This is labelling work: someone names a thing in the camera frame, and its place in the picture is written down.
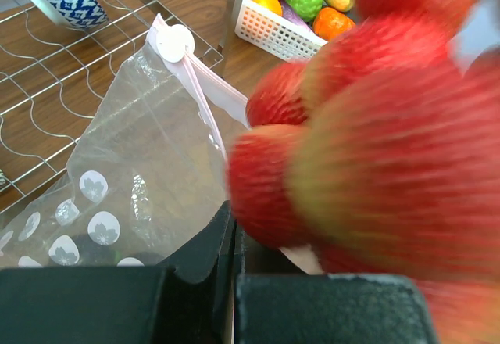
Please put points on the clear polka dot zip bag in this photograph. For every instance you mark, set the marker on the clear polka dot zip bag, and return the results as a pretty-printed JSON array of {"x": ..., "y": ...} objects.
[{"x": 147, "y": 175}]

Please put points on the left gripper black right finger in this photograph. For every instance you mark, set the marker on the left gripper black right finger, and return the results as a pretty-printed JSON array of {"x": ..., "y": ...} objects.
[{"x": 277, "y": 302}]

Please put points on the steel dish rack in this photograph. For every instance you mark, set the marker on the steel dish rack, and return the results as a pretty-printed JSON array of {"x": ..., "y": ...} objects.
[{"x": 53, "y": 80}]

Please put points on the orange mini pumpkin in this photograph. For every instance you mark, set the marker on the orange mini pumpkin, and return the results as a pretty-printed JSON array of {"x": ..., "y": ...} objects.
[{"x": 329, "y": 23}]

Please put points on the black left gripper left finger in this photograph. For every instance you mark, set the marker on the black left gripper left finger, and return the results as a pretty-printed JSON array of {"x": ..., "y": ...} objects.
[{"x": 110, "y": 298}]

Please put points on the lychee bunch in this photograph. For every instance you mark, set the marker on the lychee bunch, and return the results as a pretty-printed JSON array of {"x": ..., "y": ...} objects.
[{"x": 383, "y": 155}]

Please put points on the purple eggplant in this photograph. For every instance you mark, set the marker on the purple eggplant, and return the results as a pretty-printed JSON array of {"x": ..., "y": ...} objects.
[{"x": 289, "y": 14}]

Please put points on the white plastic fruit basket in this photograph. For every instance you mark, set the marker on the white plastic fruit basket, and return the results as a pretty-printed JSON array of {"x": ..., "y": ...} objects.
[{"x": 272, "y": 33}]

